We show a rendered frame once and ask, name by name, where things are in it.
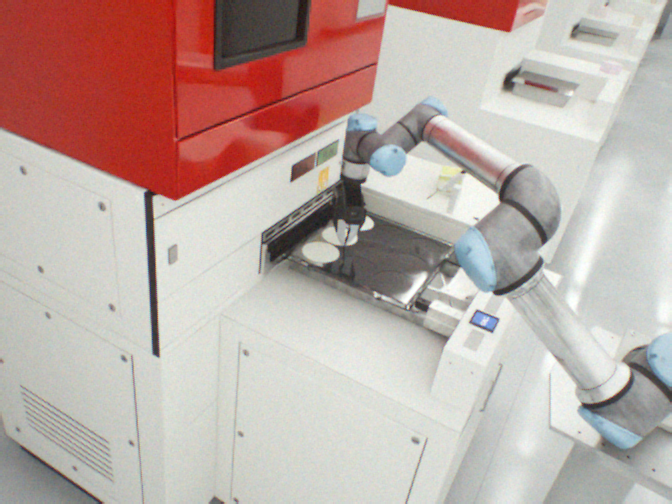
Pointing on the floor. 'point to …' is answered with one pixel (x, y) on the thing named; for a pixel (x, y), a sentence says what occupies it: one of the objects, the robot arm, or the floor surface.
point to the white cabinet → (326, 432)
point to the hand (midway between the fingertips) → (344, 243)
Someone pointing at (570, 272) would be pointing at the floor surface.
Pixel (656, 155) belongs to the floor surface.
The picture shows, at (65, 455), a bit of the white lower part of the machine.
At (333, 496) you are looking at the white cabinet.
